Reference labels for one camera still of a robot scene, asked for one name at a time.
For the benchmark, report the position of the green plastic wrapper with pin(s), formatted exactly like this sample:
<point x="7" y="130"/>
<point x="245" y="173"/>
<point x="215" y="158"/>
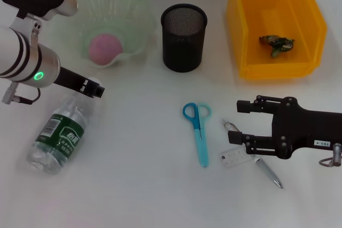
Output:
<point x="276" y="45"/>

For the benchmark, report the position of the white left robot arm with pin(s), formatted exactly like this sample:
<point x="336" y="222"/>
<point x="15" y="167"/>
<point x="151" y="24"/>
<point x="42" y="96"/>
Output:
<point x="21" y="51"/>

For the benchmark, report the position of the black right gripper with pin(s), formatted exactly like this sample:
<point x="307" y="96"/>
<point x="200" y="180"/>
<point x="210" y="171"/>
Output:
<point x="302" y="126"/>

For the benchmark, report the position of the pale green fruit plate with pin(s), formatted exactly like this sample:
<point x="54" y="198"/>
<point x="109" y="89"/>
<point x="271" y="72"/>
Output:
<point x="115" y="6"/>

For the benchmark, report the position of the black mesh pen holder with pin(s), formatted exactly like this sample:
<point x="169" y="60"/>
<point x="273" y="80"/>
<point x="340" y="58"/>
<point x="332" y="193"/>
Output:
<point x="183" y="46"/>

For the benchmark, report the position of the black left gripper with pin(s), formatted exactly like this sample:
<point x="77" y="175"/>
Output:
<point x="70" y="77"/>

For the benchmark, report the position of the clear plastic ruler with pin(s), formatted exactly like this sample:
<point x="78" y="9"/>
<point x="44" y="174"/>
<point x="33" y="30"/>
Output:
<point x="235" y="157"/>

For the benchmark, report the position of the clear green-label water bottle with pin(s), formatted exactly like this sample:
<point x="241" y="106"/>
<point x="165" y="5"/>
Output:
<point x="61" y="137"/>

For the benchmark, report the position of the yellow plastic bin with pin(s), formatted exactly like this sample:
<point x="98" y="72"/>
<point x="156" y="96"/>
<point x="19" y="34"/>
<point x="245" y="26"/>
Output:
<point x="267" y="11"/>

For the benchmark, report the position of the silver ballpoint pen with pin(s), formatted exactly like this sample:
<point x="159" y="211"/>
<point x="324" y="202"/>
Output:
<point x="268" y="170"/>

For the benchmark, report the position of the blue scissors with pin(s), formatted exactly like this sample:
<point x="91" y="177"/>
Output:
<point x="202" y="145"/>

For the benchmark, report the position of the pink peach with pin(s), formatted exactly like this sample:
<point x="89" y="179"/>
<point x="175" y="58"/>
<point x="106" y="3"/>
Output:
<point x="105" y="49"/>

